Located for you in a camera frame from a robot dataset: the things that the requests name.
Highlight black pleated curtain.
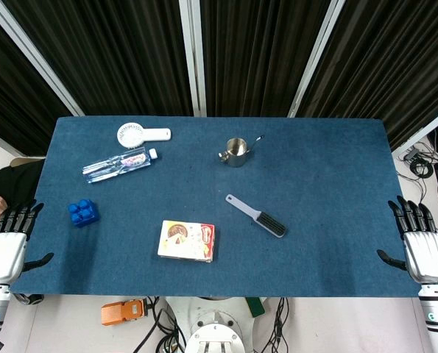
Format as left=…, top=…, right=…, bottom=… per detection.
left=0, top=7, right=73, bottom=156
left=298, top=0, right=438, bottom=151
left=3, top=0, right=194, bottom=118
left=199, top=0, right=332, bottom=118

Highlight black cables beside robot base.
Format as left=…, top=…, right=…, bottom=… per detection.
left=144, top=296, right=187, bottom=353

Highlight white handheld fan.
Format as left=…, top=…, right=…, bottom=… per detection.
left=116, top=123, right=172, bottom=149

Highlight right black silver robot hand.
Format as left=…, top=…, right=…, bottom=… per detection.
left=376, top=196, right=438, bottom=285

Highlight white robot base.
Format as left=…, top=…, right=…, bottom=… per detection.
left=165, top=296, right=267, bottom=353

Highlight clear plastic water bottle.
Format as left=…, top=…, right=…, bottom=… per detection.
left=81, top=146, right=159, bottom=185

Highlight blue felt table cloth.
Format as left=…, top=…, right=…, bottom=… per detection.
left=9, top=116, right=428, bottom=299

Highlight grey brush with black bristles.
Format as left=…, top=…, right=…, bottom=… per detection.
left=225, top=193, right=288, bottom=239

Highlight blue toy building block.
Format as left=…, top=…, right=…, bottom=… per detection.
left=68, top=198, right=101, bottom=229

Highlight stainless steel cup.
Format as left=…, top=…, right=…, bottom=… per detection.
left=218, top=137, right=250, bottom=168

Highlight seated person in black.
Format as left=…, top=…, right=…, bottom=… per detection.
left=0, top=160, right=46, bottom=224

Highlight dark green flat object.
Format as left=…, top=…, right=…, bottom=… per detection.
left=244, top=297, right=266, bottom=318

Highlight tangle of black floor cables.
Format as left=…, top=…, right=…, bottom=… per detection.
left=398, top=141, right=438, bottom=185

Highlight white aluminium frame post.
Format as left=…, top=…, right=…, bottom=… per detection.
left=287, top=0, right=347, bottom=118
left=0, top=0, right=85, bottom=117
left=391, top=104, right=438, bottom=159
left=178, top=0, right=208, bottom=118

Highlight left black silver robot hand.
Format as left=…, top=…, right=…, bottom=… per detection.
left=0, top=200, right=54, bottom=285

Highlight snack box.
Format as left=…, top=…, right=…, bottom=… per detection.
left=157, top=219, right=216, bottom=263

